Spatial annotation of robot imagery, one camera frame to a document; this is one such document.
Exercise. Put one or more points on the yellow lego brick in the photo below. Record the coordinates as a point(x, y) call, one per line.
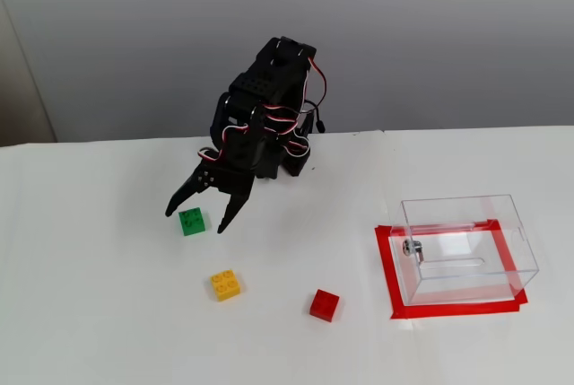
point(226, 285)

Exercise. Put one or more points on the red tape frame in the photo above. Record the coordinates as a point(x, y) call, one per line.
point(383, 268)

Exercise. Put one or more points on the transparent acrylic box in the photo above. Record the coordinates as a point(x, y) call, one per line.
point(466, 250)

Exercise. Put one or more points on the red lego brick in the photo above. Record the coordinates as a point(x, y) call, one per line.
point(324, 305)

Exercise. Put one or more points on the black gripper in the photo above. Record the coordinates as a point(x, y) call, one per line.
point(221, 179)

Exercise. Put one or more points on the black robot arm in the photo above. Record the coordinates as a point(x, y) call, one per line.
point(269, 84)

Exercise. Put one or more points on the green lego brick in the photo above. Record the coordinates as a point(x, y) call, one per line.
point(193, 222)

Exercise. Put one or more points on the silver metal box lock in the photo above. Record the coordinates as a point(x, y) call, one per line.
point(410, 248)

